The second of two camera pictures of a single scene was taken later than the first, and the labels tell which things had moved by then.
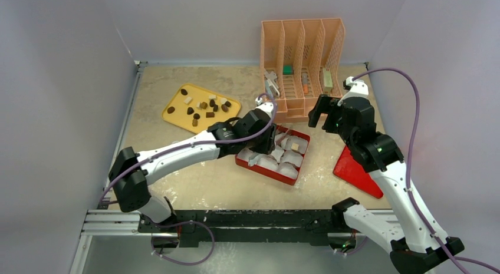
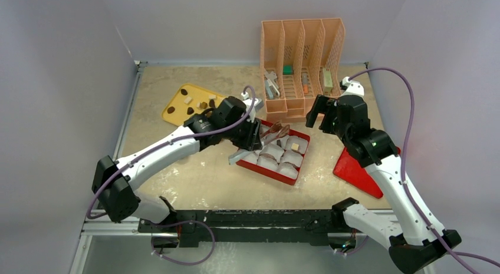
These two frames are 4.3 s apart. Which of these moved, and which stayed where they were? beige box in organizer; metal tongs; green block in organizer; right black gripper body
Moved: metal tongs
Stayed: right black gripper body; green block in organizer; beige box in organizer
